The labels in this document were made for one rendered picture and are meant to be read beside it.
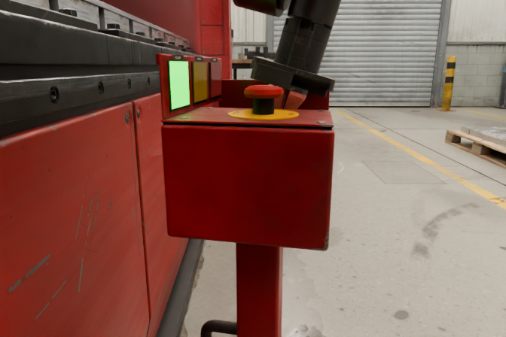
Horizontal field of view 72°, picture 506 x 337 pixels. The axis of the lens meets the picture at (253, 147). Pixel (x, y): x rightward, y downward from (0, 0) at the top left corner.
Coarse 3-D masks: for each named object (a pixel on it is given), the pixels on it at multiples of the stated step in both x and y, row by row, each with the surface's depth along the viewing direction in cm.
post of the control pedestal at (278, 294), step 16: (240, 256) 42; (256, 256) 42; (272, 256) 41; (240, 272) 43; (256, 272) 42; (272, 272) 42; (240, 288) 43; (256, 288) 43; (272, 288) 42; (240, 304) 44; (256, 304) 43; (272, 304) 43; (240, 320) 44; (256, 320) 44; (272, 320) 43; (240, 336) 45; (256, 336) 44; (272, 336) 44
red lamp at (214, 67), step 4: (212, 64) 45; (216, 64) 47; (220, 64) 48; (212, 68) 45; (216, 68) 47; (220, 68) 48; (212, 72) 45; (216, 72) 47; (220, 72) 49; (212, 76) 45; (216, 76) 47; (220, 76) 49; (212, 80) 45; (216, 80) 47; (220, 80) 49; (212, 84) 45; (216, 84) 47; (220, 84) 49; (212, 88) 45; (216, 88) 47; (220, 88) 49; (212, 92) 46; (216, 92) 47; (220, 92) 49; (212, 96) 46
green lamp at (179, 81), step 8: (176, 64) 34; (184, 64) 36; (176, 72) 34; (184, 72) 36; (176, 80) 34; (184, 80) 36; (176, 88) 34; (184, 88) 36; (176, 96) 34; (184, 96) 36; (176, 104) 34; (184, 104) 36
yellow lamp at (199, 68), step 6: (198, 66) 40; (204, 66) 42; (198, 72) 40; (204, 72) 42; (198, 78) 40; (204, 78) 42; (198, 84) 40; (204, 84) 42; (198, 90) 40; (204, 90) 42; (198, 96) 40; (204, 96) 42
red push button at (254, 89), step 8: (248, 88) 34; (256, 88) 34; (264, 88) 33; (272, 88) 34; (280, 88) 34; (248, 96) 34; (256, 96) 34; (264, 96) 33; (272, 96) 34; (280, 96) 34; (256, 104) 35; (264, 104) 34; (272, 104) 35; (256, 112) 35; (264, 112) 34; (272, 112) 35
